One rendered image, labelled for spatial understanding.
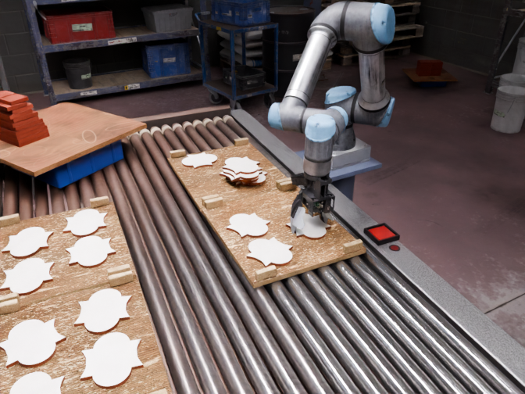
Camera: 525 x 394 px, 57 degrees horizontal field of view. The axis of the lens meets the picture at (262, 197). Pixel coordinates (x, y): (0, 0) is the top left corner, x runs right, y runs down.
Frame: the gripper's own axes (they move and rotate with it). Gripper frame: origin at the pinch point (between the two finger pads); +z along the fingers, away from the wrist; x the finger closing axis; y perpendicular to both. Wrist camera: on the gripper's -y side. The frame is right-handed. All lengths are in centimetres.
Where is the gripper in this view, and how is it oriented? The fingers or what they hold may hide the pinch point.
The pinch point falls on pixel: (308, 225)
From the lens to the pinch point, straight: 145.3
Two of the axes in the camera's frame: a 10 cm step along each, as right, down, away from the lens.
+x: 9.1, -2.2, 3.6
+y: 4.2, 5.0, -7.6
